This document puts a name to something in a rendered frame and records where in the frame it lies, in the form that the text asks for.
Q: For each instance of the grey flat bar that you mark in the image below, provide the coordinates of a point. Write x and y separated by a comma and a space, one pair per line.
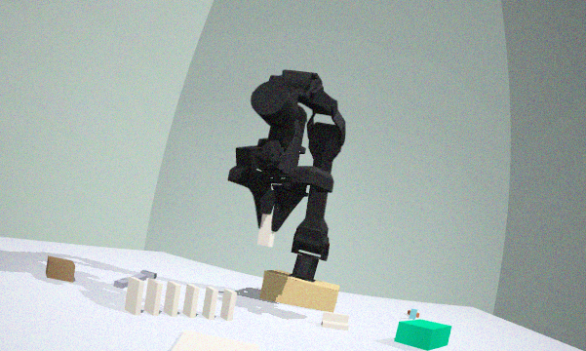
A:
122, 283

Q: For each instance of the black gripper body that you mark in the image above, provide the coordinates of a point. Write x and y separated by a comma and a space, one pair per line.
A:
289, 173

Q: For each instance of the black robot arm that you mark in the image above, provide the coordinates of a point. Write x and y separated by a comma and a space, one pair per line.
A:
276, 102

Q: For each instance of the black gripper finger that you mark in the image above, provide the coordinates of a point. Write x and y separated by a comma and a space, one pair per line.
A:
264, 200
286, 199

